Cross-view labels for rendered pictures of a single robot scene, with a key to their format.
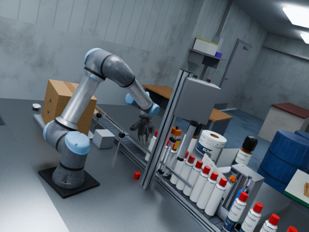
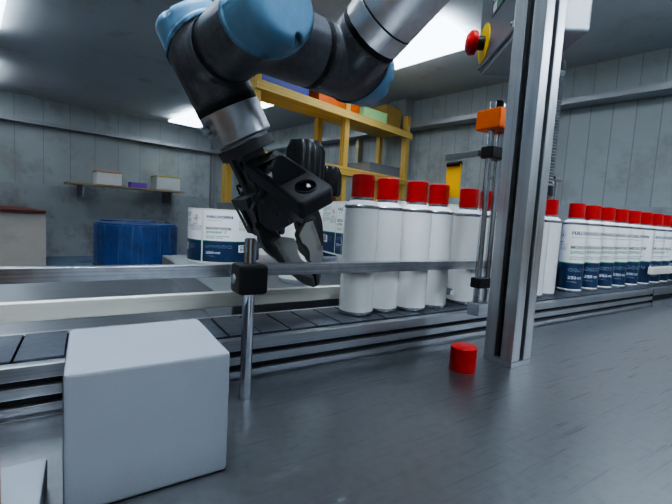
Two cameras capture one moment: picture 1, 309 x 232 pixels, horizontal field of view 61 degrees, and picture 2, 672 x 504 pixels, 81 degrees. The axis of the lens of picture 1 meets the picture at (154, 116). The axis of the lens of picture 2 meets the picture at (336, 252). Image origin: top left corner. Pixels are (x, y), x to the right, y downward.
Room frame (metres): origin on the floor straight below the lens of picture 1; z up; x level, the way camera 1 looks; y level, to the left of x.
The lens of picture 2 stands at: (1.38, 0.52, 1.02)
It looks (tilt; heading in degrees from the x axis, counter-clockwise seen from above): 5 degrees down; 284
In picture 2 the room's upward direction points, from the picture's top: 3 degrees clockwise
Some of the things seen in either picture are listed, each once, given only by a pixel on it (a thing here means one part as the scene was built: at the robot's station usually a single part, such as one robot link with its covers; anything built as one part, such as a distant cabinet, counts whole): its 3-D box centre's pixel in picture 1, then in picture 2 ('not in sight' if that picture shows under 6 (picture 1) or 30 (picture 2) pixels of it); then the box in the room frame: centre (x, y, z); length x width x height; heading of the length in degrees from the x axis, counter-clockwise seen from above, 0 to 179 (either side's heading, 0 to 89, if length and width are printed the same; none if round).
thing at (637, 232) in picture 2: not in sight; (629, 248); (0.86, -0.72, 0.98); 0.05 x 0.05 x 0.20
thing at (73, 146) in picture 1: (75, 148); not in sight; (1.10, 0.30, 1.01); 0.13 x 0.12 x 0.14; 57
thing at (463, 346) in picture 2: (137, 175); (463, 357); (1.33, -0.01, 0.85); 0.03 x 0.03 x 0.03
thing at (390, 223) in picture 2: not in sight; (384, 244); (1.45, -0.09, 0.98); 0.05 x 0.05 x 0.20
